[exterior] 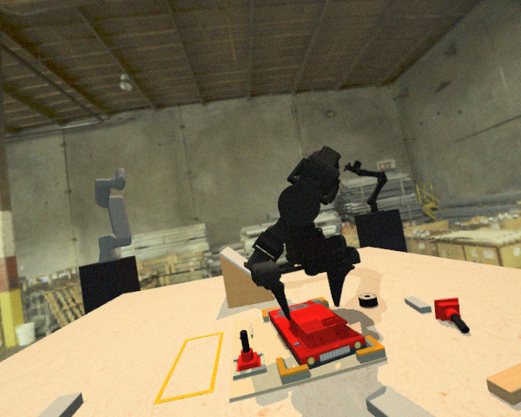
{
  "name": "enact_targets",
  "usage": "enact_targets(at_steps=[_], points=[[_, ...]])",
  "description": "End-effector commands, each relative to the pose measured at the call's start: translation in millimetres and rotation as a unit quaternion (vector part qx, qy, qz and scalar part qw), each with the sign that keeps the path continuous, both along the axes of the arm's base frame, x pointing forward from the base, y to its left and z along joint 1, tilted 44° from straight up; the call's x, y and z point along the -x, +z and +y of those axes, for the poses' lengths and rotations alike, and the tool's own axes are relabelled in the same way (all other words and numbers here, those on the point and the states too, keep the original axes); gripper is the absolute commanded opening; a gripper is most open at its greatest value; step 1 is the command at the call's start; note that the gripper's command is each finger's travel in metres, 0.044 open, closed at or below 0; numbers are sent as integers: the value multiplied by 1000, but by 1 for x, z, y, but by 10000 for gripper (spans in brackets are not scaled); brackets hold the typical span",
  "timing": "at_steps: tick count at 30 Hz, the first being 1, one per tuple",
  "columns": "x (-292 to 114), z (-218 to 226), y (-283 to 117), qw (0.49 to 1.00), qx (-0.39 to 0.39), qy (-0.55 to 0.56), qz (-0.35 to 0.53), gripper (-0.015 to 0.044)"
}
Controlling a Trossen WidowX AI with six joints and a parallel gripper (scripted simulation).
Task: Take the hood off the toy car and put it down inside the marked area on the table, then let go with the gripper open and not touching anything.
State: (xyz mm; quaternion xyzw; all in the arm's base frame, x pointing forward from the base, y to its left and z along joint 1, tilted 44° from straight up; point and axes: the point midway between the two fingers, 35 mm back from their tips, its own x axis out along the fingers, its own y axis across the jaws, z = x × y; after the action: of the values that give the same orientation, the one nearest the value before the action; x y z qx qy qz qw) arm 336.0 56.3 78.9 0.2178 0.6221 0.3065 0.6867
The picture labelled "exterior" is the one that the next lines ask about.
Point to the yellow rectangular outline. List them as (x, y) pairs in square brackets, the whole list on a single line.
[(211, 390)]

